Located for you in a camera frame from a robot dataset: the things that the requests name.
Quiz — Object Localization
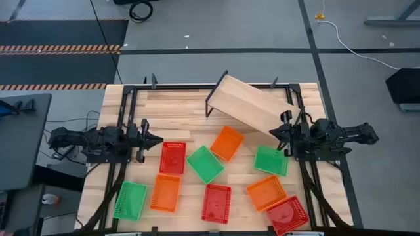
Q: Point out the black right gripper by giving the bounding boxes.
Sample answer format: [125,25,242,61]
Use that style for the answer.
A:
[268,110,311,157]

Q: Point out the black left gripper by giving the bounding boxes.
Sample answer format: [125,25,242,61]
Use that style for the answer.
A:
[127,118,165,164]

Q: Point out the green plastic slotted basket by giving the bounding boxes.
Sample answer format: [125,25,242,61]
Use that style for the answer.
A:
[112,180,148,222]
[253,145,291,178]
[186,145,226,185]

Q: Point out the red plastic slotted basket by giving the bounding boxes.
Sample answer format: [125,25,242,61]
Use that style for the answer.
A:
[266,195,310,236]
[159,141,187,176]
[201,183,232,226]

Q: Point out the orange plastic slotted basket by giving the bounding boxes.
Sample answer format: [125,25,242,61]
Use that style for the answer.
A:
[149,173,182,214]
[209,125,246,163]
[246,174,289,213]

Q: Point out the orange black hazard tape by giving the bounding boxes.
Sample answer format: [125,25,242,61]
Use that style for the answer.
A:
[0,83,108,92]
[0,44,122,56]

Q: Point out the grey desk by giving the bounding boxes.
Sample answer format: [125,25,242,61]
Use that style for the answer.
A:
[0,92,53,191]

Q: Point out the black box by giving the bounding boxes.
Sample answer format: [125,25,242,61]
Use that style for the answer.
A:
[385,67,420,113]

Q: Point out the black device with blue part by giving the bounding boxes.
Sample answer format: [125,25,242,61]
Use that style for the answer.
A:
[0,98,37,117]

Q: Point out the black metal table frame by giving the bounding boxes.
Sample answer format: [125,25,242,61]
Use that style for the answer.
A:
[97,83,354,236]

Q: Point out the white floor cable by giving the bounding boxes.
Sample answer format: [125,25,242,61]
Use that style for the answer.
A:
[316,18,402,71]

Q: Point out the long thin black cable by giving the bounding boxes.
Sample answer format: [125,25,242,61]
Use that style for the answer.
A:
[89,0,123,85]

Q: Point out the coiled black cable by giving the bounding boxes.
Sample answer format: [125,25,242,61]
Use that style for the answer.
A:
[128,0,154,24]

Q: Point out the grey metal stand frame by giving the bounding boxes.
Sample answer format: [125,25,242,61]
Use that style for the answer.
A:
[363,0,420,28]

